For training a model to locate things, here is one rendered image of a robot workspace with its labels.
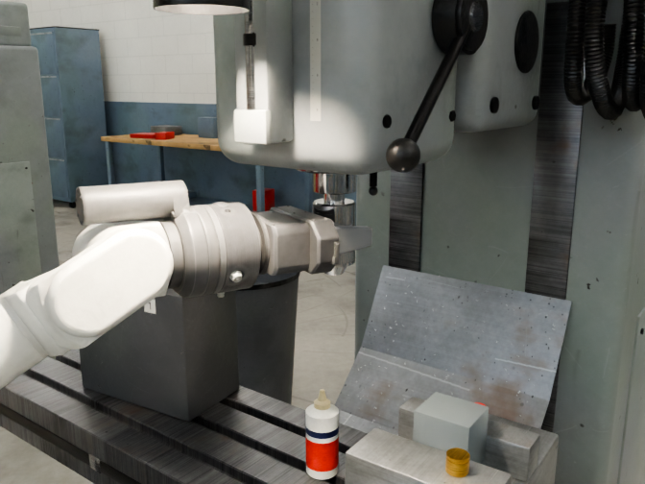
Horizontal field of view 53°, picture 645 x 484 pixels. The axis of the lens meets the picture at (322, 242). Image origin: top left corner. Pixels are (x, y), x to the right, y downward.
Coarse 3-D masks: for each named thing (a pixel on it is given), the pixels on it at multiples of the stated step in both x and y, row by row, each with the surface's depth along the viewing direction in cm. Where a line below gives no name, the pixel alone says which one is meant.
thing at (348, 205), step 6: (318, 204) 69; (324, 204) 68; (330, 204) 68; (336, 204) 68; (342, 204) 68; (348, 204) 69; (354, 204) 69; (318, 210) 69; (324, 210) 68; (330, 210) 68; (336, 210) 68; (342, 210) 68; (348, 210) 69; (354, 210) 70
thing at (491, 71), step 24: (504, 0) 69; (528, 0) 75; (504, 24) 70; (528, 24) 75; (480, 48) 68; (504, 48) 71; (528, 48) 76; (480, 72) 68; (504, 72) 72; (528, 72) 78; (456, 96) 70; (480, 96) 69; (504, 96) 73; (528, 96) 79; (456, 120) 71; (480, 120) 70; (504, 120) 75; (528, 120) 81
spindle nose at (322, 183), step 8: (312, 176) 69; (320, 176) 68; (328, 176) 67; (336, 176) 67; (344, 176) 67; (352, 176) 68; (312, 184) 69; (320, 184) 68; (328, 184) 67; (336, 184) 67; (344, 184) 68; (352, 184) 68; (320, 192) 68; (328, 192) 68; (336, 192) 68; (344, 192) 68; (352, 192) 69
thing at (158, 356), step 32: (128, 320) 93; (160, 320) 90; (192, 320) 89; (224, 320) 96; (96, 352) 98; (128, 352) 95; (160, 352) 91; (192, 352) 90; (224, 352) 96; (96, 384) 100; (128, 384) 96; (160, 384) 92; (192, 384) 91; (224, 384) 97; (192, 416) 92
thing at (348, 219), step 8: (328, 216) 68; (336, 216) 68; (344, 216) 68; (352, 216) 69; (336, 224) 68; (344, 224) 69; (352, 224) 69; (344, 256) 69; (352, 256) 70; (336, 264) 69; (344, 264) 70
